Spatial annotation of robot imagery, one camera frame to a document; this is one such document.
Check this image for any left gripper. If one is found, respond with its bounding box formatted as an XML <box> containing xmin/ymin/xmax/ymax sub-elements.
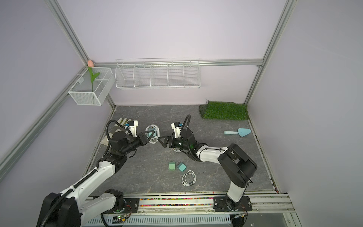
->
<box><xmin>122</xmin><ymin>131</ymin><xmax>155</xmax><ymax>155</ymax></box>

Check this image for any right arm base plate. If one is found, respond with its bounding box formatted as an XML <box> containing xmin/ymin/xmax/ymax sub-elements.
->
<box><xmin>213</xmin><ymin>195</ymin><xmax>252</xmax><ymax>212</ymax></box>

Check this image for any green charger cube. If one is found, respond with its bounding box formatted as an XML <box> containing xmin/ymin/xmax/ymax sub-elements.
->
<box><xmin>168</xmin><ymin>162</ymin><xmax>175</xmax><ymax>170</ymax></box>

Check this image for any teal garden trowel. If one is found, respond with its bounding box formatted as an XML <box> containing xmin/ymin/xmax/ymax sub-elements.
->
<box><xmin>224</xmin><ymin>128</ymin><xmax>251</xmax><ymax>137</ymax></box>

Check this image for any beige work glove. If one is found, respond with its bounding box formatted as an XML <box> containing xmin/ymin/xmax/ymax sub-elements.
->
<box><xmin>101</xmin><ymin>118</ymin><xmax>131</xmax><ymax>146</ymax></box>

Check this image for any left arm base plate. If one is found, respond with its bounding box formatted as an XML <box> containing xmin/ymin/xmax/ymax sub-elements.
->
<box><xmin>104</xmin><ymin>197</ymin><xmax>140</xmax><ymax>214</ymax></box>

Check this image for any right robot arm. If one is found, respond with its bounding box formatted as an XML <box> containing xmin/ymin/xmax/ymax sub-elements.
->
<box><xmin>158</xmin><ymin>135</ymin><xmax>258</xmax><ymax>210</ymax></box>

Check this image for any white mesh box basket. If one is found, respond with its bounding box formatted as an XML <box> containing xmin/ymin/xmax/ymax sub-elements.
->
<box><xmin>68</xmin><ymin>67</ymin><xmax>115</xmax><ymax>106</ymax></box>

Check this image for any white wire shelf basket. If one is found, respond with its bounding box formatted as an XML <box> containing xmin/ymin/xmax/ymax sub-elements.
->
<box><xmin>115</xmin><ymin>58</ymin><xmax>201</xmax><ymax>89</ymax></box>

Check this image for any artificial pink tulip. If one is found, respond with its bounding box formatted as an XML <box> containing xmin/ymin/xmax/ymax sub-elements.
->
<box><xmin>88</xmin><ymin>60</ymin><xmax>100</xmax><ymax>92</ymax></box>

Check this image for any clear round pouch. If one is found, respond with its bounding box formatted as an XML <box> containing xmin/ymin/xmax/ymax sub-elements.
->
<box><xmin>146</xmin><ymin>124</ymin><xmax>160</xmax><ymax>144</ymax></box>

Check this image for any green artificial grass mat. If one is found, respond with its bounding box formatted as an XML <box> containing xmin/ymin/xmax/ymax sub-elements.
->
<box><xmin>199</xmin><ymin>101</ymin><xmax>250</xmax><ymax>121</ymax></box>

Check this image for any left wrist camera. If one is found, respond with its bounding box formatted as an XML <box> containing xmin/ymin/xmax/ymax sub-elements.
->
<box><xmin>125</xmin><ymin>120</ymin><xmax>139</xmax><ymax>137</ymax></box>

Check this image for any white coiled cable bottom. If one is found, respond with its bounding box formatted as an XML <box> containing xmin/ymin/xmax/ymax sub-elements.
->
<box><xmin>181</xmin><ymin>169</ymin><xmax>197</xmax><ymax>187</ymax></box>

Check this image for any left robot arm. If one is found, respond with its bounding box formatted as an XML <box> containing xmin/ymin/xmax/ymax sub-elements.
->
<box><xmin>37</xmin><ymin>130</ymin><xmax>156</xmax><ymax>227</ymax></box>

